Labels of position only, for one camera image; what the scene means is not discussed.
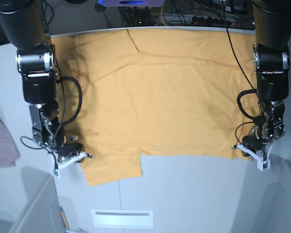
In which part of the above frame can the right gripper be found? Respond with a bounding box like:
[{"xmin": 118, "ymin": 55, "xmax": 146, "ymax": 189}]
[{"xmin": 29, "ymin": 100, "xmax": 92, "ymax": 178}]

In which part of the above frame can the blue purple base device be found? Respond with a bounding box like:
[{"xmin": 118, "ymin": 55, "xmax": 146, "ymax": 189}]
[{"xmin": 97, "ymin": 0, "xmax": 165, "ymax": 7}]

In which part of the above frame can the pink folded cloth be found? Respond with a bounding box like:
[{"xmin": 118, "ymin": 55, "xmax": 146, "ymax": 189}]
[{"xmin": 0, "ymin": 119, "xmax": 20, "ymax": 168}]

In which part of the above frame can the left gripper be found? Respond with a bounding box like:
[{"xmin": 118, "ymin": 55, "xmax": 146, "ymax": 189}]
[{"xmin": 231, "ymin": 101, "xmax": 285, "ymax": 171}]

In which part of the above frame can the orange pencil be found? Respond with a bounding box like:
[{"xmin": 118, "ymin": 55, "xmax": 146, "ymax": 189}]
[{"xmin": 61, "ymin": 210, "xmax": 69, "ymax": 230}]

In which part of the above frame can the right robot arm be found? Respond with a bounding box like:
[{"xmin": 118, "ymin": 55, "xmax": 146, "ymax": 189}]
[{"xmin": 0, "ymin": 0, "xmax": 92, "ymax": 177}]

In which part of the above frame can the grey partition panel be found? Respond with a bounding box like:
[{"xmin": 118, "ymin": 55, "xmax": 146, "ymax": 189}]
[
  {"xmin": 231, "ymin": 155, "xmax": 291, "ymax": 233},
  {"xmin": 9, "ymin": 166, "xmax": 67, "ymax": 233}
]

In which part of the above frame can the grey partition panel right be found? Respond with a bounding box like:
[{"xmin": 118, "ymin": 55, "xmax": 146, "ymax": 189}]
[{"xmin": 231, "ymin": 155, "xmax": 291, "ymax": 233}]

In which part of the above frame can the white table cable slot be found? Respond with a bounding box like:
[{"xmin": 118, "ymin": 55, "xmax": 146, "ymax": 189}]
[{"xmin": 92, "ymin": 210, "xmax": 153, "ymax": 229}]

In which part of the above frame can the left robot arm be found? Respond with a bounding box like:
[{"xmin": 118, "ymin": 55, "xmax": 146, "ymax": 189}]
[{"xmin": 232, "ymin": 0, "xmax": 291, "ymax": 171}]

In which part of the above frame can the orange T-shirt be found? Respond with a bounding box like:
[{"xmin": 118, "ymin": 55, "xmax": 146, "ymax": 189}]
[{"xmin": 52, "ymin": 29, "xmax": 256, "ymax": 186}]

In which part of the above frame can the grey partition panel left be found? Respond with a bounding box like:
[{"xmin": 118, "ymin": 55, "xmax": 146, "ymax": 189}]
[{"xmin": 9, "ymin": 166, "xmax": 67, "ymax": 233}]

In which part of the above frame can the black power strip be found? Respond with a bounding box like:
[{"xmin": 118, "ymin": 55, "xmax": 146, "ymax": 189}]
[{"xmin": 190, "ymin": 16, "xmax": 241, "ymax": 28}]

